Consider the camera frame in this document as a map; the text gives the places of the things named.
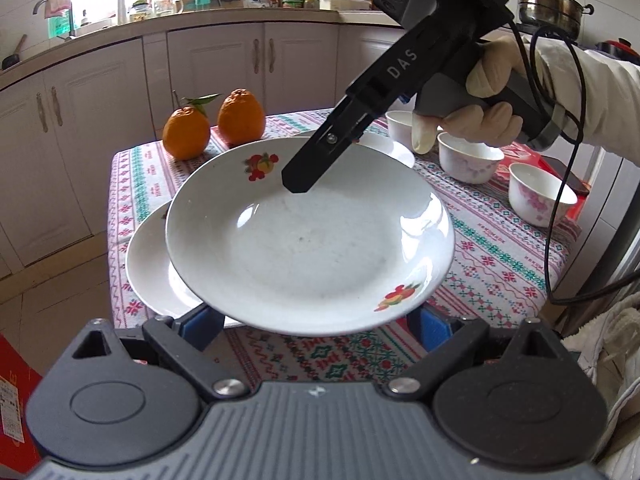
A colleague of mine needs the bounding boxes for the white kitchen base cabinets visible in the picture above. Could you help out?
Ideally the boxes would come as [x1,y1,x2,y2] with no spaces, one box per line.
[0,21,416,281]

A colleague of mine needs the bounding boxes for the white plastic tray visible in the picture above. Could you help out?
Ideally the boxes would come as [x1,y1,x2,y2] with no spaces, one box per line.
[317,0,374,11]

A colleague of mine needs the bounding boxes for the red carton with white label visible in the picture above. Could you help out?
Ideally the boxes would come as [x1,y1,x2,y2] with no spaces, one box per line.
[0,332,44,480]

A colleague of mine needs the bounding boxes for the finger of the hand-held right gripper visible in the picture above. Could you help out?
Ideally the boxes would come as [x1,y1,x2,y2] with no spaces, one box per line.
[281,96,374,195]

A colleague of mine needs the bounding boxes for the steel pot with lid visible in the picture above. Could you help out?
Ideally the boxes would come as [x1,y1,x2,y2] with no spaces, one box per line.
[509,0,595,39]

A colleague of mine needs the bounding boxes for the person's right hand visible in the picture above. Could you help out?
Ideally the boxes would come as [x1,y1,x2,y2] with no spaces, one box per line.
[411,35,533,156]

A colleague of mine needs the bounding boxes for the pan with wooden handle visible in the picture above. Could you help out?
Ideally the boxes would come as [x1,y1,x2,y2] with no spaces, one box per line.
[1,34,29,70]

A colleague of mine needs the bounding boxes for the person's white fleece jacket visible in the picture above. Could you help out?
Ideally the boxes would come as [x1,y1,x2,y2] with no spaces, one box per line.
[564,292,640,480]

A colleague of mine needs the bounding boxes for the person's right forearm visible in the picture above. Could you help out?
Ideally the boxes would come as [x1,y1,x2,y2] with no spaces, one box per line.
[525,35,640,162]

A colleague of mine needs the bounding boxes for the black smartphone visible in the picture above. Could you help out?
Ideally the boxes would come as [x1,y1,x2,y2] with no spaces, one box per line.
[542,156,591,197]

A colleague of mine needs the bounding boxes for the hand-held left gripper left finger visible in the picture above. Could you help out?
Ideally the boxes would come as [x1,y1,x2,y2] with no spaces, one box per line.
[72,304,247,404]

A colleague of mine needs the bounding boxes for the orange with green leaf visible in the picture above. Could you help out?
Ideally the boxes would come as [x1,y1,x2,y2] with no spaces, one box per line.
[162,91,222,161]

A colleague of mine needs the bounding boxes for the patterned tablecloth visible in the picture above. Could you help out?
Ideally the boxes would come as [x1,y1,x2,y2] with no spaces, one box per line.
[107,107,584,386]

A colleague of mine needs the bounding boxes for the kitchen countertop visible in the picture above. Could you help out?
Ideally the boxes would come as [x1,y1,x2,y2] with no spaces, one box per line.
[0,6,521,92]

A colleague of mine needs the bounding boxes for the red kitchen appliance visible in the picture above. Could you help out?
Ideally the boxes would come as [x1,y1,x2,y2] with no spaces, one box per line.
[595,37,640,67]

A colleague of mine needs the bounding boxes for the white plate with fruit print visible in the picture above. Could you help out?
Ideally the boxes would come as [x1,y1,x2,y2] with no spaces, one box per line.
[165,136,456,337]

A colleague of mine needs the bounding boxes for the black cable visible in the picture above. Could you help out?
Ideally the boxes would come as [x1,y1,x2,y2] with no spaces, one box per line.
[505,17,640,306]

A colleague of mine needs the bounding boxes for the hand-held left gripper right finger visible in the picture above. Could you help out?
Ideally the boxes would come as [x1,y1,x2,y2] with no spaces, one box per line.
[384,304,559,404]

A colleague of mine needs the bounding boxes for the white bowl with pink flowers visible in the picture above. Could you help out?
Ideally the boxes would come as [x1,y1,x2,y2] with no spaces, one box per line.
[508,162,579,228]
[437,131,505,185]
[385,110,422,149]

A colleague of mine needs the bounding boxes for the green dish soap bottle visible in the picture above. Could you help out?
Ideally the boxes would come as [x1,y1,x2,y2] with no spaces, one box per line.
[49,14,77,39]

